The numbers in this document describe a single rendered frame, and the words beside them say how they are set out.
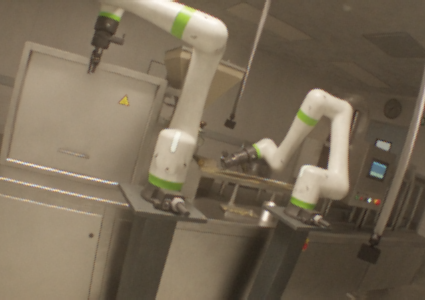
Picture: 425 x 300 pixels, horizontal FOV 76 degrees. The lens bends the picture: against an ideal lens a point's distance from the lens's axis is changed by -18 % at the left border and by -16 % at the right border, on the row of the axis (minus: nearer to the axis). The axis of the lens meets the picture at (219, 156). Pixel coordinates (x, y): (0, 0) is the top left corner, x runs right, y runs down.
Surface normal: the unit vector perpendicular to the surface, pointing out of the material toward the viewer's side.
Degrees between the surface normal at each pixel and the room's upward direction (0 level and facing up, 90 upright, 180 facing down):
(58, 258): 90
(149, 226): 90
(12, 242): 90
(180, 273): 90
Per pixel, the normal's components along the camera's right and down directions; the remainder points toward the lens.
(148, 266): 0.48, 0.26
